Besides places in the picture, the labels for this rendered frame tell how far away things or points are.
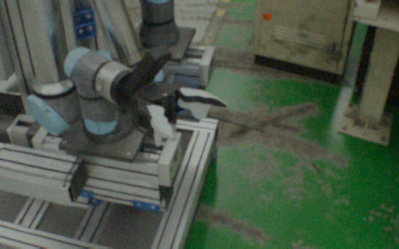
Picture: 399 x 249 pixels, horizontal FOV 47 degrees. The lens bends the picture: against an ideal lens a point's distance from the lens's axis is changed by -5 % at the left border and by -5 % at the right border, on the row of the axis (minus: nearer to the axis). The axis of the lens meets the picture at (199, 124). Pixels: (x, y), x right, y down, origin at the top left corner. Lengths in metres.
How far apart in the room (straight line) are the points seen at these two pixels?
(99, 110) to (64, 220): 0.86
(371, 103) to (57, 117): 1.70
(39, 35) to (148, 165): 0.49
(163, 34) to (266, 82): 1.22
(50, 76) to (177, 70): 0.70
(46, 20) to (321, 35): 1.89
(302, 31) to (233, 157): 0.85
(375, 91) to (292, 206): 0.72
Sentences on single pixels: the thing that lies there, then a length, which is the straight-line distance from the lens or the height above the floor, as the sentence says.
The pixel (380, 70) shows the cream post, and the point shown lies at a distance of 2.34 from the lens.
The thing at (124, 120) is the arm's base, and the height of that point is 0.77.
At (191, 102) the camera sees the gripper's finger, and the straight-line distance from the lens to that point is 0.89.
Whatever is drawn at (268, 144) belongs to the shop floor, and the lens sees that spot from 2.37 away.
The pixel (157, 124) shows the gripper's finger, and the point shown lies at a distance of 0.80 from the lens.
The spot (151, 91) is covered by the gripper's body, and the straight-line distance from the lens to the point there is 0.88.
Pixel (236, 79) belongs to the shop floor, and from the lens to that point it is 2.78.
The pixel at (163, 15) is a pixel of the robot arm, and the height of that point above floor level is 0.84.
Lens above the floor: 1.60
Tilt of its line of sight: 41 degrees down
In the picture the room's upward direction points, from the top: straight up
